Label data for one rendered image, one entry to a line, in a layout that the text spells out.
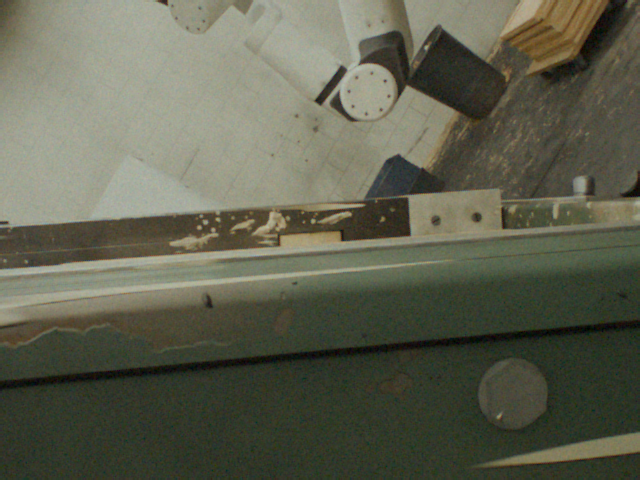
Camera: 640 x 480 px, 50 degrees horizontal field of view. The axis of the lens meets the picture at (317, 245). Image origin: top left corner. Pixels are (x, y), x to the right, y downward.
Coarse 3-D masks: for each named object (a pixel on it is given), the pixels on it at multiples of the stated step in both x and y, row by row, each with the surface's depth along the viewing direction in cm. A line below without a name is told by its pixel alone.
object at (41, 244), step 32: (448, 192) 89; (480, 192) 89; (0, 224) 83; (32, 224) 83; (64, 224) 84; (96, 224) 84; (128, 224) 85; (160, 224) 85; (192, 224) 86; (224, 224) 86; (256, 224) 86; (288, 224) 87; (320, 224) 87; (352, 224) 88; (384, 224) 88; (416, 224) 89; (448, 224) 89; (480, 224) 90; (0, 256) 83; (32, 256) 84; (64, 256) 84; (96, 256) 84; (128, 256) 85
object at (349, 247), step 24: (384, 240) 43; (408, 240) 41; (432, 240) 39; (456, 240) 39; (480, 240) 39; (72, 264) 41; (96, 264) 40; (120, 264) 38; (144, 264) 37; (168, 264) 37; (192, 264) 38
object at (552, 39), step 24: (528, 0) 387; (552, 0) 354; (576, 0) 355; (600, 0) 356; (624, 0) 363; (528, 24) 365; (552, 24) 355; (576, 24) 356; (528, 48) 397; (552, 48) 376; (576, 48) 358; (528, 72) 413
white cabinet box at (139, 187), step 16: (128, 160) 448; (144, 160) 506; (128, 176) 449; (144, 176) 450; (160, 176) 451; (112, 192) 449; (128, 192) 450; (144, 192) 451; (160, 192) 452; (176, 192) 453; (192, 192) 454; (96, 208) 449; (112, 208) 450; (128, 208) 451; (144, 208) 452; (160, 208) 453; (176, 208) 454; (192, 208) 455; (208, 208) 456; (224, 208) 514
